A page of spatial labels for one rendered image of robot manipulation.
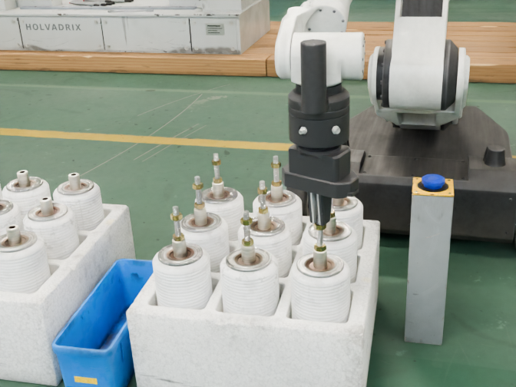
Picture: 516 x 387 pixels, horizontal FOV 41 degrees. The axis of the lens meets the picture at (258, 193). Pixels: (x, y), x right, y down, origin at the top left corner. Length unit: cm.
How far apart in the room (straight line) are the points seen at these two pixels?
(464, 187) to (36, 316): 93
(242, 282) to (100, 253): 42
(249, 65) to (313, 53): 225
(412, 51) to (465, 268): 51
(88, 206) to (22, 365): 34
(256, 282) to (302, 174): 20
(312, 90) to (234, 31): 231
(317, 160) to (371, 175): 60
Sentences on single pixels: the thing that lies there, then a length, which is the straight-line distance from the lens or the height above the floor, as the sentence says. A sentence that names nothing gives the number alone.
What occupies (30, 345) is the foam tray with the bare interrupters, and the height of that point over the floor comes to 9.
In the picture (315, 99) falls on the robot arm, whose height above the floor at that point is 55.
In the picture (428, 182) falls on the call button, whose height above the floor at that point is 33.
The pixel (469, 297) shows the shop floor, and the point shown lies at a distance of 153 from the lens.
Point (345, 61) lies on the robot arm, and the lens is 95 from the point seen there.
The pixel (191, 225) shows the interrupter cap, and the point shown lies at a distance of 126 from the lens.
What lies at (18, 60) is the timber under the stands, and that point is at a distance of 367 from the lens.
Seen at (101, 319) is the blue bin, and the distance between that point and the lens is 140.
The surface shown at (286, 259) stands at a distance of 124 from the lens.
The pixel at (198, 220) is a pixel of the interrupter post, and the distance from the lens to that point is 125.
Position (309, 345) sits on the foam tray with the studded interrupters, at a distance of 111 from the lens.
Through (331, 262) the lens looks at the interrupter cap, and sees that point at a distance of 112.
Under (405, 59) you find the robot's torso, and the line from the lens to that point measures 142.
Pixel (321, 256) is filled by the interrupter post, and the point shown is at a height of 27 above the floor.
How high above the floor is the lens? 82
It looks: 25 degrees down
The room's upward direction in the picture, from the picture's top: 3 degrees counter-clockwise
